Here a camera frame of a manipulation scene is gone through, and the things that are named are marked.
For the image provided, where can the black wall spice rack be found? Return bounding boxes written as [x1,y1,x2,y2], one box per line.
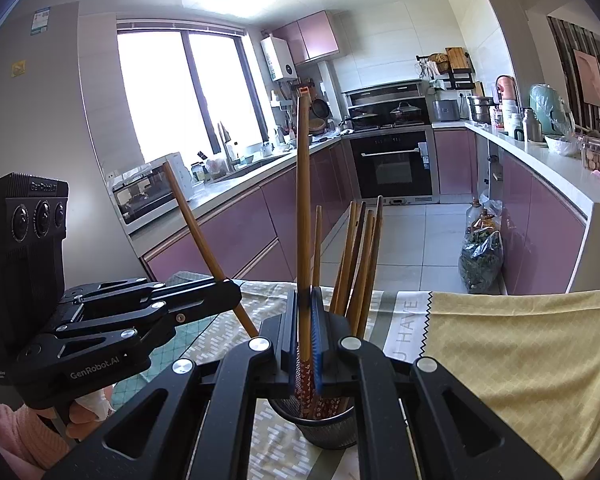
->
[416,47,476,91]

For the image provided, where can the silver rice cooker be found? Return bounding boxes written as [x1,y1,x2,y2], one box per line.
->
[432,100,460,122]

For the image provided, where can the yellow cloth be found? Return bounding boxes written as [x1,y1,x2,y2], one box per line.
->
[425,290,600,479]

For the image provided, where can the chopstick in holder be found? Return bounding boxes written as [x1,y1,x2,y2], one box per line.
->
[329,200,358,315]
[312,205,323,288]
[343,202,366,330]
[356,195,384,339]

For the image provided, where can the left camera box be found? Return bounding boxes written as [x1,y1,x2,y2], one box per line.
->
[0,172,69,351]

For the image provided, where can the wooden chopstick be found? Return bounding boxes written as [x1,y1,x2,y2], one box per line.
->
[162,162,259,337]
[296,93,312,418]

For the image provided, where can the left hand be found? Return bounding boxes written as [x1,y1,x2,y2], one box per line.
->
[65,386,114,441]

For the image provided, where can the black mesh utensil holder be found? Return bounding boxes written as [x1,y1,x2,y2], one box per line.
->
[268,396,356,450]

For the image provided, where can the pink lower kitchen cabinets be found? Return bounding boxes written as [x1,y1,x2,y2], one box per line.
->
[132,128,588,295]

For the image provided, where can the green vegetable plastic bag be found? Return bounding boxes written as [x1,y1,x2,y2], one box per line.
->
[458,228,504,294]

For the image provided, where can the steel stock pot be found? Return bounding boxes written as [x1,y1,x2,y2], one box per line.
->
[466,96,494,124]

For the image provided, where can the black built-in oven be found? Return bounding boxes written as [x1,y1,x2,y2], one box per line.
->
[350,129,437,202]

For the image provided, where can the white water heater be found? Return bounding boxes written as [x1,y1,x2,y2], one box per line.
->
[260,36,297,82]

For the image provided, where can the grey refrigerator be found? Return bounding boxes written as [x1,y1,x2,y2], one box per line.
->
[0,2,144,287]

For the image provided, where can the pink upper cabinet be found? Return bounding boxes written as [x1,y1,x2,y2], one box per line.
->
[273,11,340,65]

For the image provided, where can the pink thermos kettle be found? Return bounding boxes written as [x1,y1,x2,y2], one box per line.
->
[495,75,519,110]

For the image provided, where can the teal round appliance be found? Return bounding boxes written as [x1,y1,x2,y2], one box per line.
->
[529,84,574,136]

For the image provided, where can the stove hood with pots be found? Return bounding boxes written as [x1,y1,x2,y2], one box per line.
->
[343,80,430,131]

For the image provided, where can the pink wall painting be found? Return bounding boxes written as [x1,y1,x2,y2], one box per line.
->
[573,50,600,107]

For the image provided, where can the white microwave oven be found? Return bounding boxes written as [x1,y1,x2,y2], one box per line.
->
[107,152,196,233]

